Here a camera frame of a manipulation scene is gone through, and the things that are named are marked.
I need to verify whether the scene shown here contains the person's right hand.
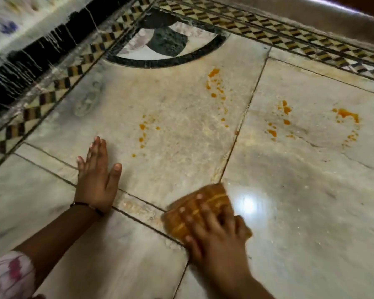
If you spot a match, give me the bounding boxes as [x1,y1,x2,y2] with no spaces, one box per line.
[178,194,253,287]

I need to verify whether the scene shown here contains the person's right forearm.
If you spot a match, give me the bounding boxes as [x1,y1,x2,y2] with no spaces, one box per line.
[203,271,279,299]

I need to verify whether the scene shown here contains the orange checked cleaning cloth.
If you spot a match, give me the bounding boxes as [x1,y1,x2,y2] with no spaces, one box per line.
[161,182,253,247]

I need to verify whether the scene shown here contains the person's left hand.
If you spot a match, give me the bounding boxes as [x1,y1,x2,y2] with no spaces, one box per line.
[74,136,123,214]

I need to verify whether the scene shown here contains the white blue patterned fabric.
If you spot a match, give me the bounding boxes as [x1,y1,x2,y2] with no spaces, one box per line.
[0,0,95,58]

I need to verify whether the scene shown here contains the person's left forearm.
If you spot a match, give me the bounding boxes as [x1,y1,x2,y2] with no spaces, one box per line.
[14,203,105,292]

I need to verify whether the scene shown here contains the orange spill spots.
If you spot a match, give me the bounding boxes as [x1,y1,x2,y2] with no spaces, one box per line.
[266,99,296,142]
[205,68,230,129]
[132,114,161,158]
[332,107,361,148]

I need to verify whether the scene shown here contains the white pink patterned sleeve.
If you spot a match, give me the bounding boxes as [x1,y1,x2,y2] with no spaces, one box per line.
[0,250,35,299]

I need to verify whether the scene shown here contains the black thread bracelet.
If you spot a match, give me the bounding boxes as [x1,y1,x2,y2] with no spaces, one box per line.
[70,202,105,217]

